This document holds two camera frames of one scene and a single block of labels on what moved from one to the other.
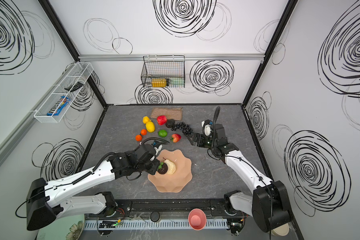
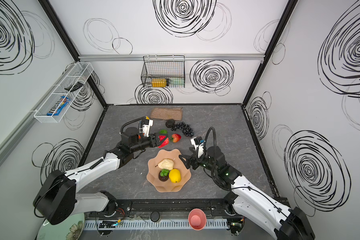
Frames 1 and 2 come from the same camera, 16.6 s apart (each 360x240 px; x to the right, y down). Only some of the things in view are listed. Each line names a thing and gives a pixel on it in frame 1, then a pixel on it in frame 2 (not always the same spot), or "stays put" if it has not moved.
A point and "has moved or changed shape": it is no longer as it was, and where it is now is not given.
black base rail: x=169 y=209 stays put
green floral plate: x=68 y=228 stays put
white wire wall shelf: x=52 y=110 stays put
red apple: x=161 y=120 → x=165 y=143
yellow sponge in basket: x=158 y=82 stays put
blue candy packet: x=58 y=107 stays put
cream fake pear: x=171 y=167 stays put
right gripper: x=198 y=139 → x=190 y=160
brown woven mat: x=170 y=113 stays put
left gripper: x=153 y=165 → x=154 y=140
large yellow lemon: x=150 y=126 has moved or changed shape
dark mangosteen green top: x=162 y=168 → x=163 y=175
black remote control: x=74 y=87 stays put
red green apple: x=175 y=138 stays put
